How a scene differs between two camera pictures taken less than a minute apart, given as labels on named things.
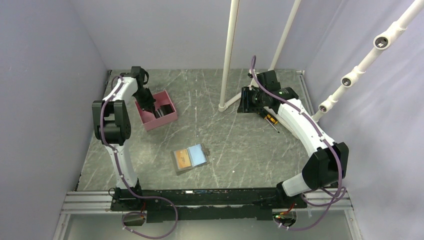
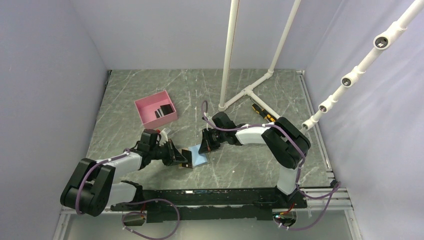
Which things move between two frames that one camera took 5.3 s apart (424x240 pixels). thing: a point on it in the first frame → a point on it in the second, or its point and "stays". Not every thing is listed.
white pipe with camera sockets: x=381 y=43 stays
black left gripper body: x=144 y=97 → x=164 y=152
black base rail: x=198 y=204 stays
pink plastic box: x=149 y=120 stays
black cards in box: x=163 y=110 stays
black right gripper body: x=253 y=100 → x=213 y=138
